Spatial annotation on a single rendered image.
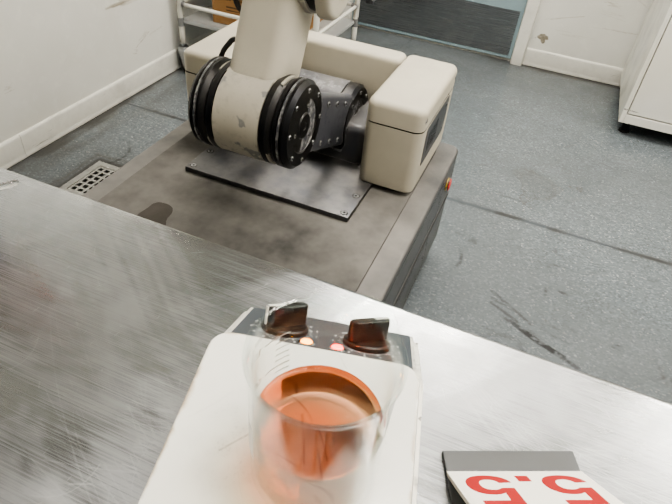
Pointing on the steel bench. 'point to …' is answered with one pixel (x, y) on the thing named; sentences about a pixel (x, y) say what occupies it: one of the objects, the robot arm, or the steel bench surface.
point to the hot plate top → (231, 360)
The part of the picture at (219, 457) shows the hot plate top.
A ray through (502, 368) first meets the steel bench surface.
